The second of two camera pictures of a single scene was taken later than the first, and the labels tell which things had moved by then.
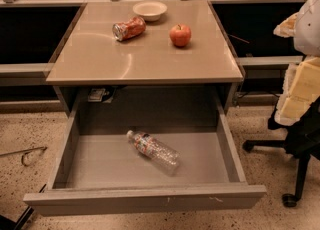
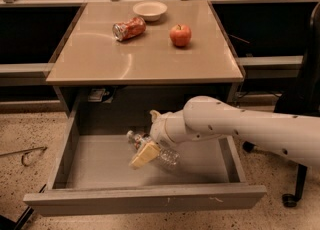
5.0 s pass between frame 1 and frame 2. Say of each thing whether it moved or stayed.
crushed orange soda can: stayed
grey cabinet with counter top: stayed
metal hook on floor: stayed
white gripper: moved
